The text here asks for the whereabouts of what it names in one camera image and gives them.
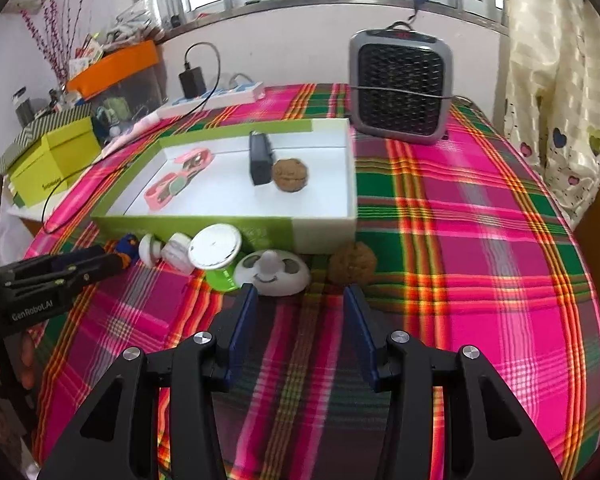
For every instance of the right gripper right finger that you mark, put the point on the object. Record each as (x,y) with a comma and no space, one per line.
(487,432)

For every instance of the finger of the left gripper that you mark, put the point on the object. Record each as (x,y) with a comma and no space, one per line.
(54,279)

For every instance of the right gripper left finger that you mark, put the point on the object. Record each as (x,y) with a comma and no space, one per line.
(114,433)

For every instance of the orange blue earplugs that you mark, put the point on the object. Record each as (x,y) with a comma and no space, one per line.
(127,250)

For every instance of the white round spinner gadget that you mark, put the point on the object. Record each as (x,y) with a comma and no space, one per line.
(273,272)

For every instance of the pink silicone holder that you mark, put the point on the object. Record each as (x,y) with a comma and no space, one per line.
(161,192)

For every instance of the brown walnut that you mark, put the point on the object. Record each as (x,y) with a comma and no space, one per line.
(290,175)
(352,263)

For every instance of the black cylindrical flashlight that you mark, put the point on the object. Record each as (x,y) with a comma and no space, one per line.
(261,158)

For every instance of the person left hand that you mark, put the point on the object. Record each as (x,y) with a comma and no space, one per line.
(25,371)

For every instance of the yellow green shoe box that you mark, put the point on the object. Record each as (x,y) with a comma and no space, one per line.
(51,160)

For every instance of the small white jar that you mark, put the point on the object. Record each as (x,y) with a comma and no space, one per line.
(175,253)

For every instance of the green white round stand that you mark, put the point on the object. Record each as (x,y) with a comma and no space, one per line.
(214,250)

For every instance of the striped grey box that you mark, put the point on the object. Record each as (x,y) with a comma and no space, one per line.
(38,128)

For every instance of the green white cardboard box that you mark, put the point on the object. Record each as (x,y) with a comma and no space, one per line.
(313,221)

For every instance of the orange lidded storage bin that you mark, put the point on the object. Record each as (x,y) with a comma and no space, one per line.
(124,84)

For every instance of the purple dried flower branches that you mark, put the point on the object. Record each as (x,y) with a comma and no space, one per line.
(53,26)

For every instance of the black power adapter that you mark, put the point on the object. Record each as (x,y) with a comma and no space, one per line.
(192,82)

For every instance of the white blue power strip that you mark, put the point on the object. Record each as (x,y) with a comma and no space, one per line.
(243,94)

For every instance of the cream heart patterned curtain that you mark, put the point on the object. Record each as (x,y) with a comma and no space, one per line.
(552,106)

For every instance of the grey black space heater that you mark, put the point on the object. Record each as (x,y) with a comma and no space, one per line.
(401,84)

